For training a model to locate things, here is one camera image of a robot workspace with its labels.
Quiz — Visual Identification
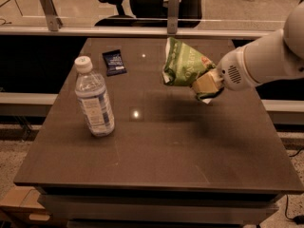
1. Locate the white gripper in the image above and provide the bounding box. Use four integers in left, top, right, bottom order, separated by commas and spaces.
192, 47, 257, 94

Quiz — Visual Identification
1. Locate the green jalapeno chip bag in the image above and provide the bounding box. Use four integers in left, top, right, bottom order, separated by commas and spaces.
162, 37, 224, 104

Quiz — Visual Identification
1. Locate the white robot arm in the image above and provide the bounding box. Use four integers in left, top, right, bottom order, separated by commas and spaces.
191, 2, 304, 99

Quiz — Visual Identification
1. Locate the clear plastic water bottle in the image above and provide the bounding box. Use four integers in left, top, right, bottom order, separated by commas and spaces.
74, 56, 115, 137

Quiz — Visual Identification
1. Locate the dark blue snack packet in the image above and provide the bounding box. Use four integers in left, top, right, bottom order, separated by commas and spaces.
103, 49, 126, 76

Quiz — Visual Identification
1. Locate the black office chair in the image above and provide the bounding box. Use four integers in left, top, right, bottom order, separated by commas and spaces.
96, 0, 202, 28

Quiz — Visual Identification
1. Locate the glass divider panel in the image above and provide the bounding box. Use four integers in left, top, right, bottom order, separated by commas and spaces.
0, 0, 304, 32

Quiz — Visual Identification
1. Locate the cardboard box under table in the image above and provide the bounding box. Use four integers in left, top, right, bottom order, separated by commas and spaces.
0, 186, 51, 225

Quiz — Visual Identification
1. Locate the centre metal panel bracket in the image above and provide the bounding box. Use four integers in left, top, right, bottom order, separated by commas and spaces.
167, 0, 180, 35

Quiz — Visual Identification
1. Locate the metal panel bracket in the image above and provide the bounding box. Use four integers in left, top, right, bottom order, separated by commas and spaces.
39, 0, 63, 31
167, 0, 180, 35

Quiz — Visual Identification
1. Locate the black power cable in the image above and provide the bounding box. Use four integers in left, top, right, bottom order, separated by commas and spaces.
283, 145, 304, 225

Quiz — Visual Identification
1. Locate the left metal panel bracket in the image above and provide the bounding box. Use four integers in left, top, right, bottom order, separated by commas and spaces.
39, 0, 63, 31

